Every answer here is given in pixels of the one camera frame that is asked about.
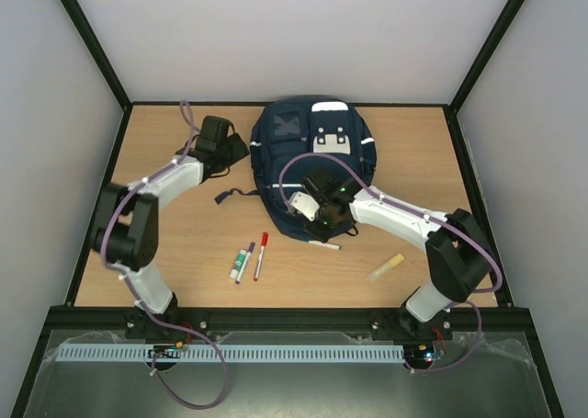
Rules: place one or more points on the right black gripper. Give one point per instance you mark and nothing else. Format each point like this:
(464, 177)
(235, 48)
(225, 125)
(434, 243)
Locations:
(319, 230)

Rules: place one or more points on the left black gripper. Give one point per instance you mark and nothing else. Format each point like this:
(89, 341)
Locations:
(242, 150)

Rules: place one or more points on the green cap marker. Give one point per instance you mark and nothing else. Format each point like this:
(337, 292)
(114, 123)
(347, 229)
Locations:
(331, 246)

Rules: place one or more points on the red cap marker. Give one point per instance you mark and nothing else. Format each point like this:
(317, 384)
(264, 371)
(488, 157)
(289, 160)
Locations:
(260, 257)

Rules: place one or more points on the navy blue backpack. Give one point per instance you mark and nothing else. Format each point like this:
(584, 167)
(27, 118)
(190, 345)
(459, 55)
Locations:
(294, 136)

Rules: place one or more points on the purple cap marker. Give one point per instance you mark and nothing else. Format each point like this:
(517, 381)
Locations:
(246, 260)

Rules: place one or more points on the green label glue stick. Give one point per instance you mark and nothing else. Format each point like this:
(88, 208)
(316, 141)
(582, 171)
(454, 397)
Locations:
(237, 264)

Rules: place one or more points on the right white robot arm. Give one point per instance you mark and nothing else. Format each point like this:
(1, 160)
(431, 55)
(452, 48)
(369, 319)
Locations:
(457, 252)

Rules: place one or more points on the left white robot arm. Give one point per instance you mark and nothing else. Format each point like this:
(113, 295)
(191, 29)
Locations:
(125, 233)

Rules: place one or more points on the yellow highlighter pen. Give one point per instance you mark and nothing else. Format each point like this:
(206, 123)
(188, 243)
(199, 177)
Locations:
(386, 267)

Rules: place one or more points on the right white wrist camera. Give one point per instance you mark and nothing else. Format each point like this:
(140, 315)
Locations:
(304, 204)

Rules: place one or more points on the black aluminium frame rail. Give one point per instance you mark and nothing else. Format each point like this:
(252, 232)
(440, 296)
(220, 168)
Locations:
(383, 324)

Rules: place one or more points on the light blue slotted cable duct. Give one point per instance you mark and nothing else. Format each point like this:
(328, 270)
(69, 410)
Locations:
(104, 353)

